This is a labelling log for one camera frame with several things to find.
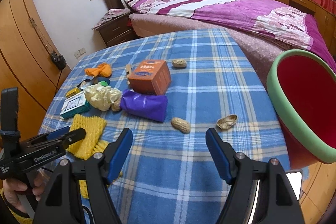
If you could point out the pink bed mattress sheet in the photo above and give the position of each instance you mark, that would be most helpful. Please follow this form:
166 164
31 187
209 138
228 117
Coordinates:
260 52

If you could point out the pink cloth on nightstand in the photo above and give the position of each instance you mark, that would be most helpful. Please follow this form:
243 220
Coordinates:
110 15

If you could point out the blue plaid blanket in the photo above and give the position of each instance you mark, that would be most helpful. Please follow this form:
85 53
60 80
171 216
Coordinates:
169 176

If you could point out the dark wooden nightstand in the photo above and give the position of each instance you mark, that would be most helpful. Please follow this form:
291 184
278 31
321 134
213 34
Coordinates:
117 31

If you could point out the open peanut shell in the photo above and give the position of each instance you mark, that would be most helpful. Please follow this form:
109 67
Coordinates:
227 122

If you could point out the peanut behind orange box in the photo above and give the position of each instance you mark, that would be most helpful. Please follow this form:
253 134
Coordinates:
179 63

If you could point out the black charger on wardrobe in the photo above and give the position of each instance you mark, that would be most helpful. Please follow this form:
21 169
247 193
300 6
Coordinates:
58 60

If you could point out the small yellow box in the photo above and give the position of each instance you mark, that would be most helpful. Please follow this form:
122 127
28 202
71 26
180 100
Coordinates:
72 92

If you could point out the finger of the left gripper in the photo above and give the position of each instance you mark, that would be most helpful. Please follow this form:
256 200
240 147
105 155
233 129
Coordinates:
72 137
57 133

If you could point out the red bucket green rim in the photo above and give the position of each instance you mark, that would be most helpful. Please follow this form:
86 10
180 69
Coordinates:
301 87

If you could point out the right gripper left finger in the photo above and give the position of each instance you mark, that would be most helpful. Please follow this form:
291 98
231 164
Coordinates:
61 201

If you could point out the purple floral quilt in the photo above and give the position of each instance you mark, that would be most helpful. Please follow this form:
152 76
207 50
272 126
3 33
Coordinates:
269 19

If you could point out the orange wooden wardrobe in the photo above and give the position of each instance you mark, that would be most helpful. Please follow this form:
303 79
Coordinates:
26 63

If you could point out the yellow foam fruit net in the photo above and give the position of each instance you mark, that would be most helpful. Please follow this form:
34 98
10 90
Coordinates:
86 134

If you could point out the green bottle cap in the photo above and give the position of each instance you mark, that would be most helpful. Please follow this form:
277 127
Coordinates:
103 81

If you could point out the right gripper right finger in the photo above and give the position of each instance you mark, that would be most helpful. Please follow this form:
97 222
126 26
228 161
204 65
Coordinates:
261 192

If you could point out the cream plastic bag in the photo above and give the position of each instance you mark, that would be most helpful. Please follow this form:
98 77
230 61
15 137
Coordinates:
103 97

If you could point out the peanut front centre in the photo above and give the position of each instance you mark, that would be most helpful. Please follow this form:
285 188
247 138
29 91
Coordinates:
181 125

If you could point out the person's left hand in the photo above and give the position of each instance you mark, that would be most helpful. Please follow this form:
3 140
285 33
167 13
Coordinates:
11 187

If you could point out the orange cardboard box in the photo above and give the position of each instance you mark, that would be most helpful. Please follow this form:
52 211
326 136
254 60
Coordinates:
151 77

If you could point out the white teal medicine box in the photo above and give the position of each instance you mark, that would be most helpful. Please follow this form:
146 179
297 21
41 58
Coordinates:
76 104

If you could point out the yellow sweater left forearm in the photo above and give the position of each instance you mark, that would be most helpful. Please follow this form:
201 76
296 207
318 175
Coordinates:
10 211

